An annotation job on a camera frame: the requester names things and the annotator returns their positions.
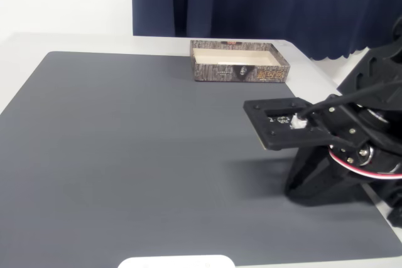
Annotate brown patterned cardboard tray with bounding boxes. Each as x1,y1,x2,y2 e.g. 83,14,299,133
189,40,291,83

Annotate white device with knob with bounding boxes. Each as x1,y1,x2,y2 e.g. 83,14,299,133
117,254,236,268

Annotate navy blue curtain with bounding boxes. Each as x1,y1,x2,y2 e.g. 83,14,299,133
131,0,402,61

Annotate dark grey desk mat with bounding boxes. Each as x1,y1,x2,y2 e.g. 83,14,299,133
0,50,402,267

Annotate red and white servo wires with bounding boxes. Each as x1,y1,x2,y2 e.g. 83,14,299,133
328,145,402,181

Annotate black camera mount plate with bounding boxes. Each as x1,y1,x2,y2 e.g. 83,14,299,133
243,97,339,151

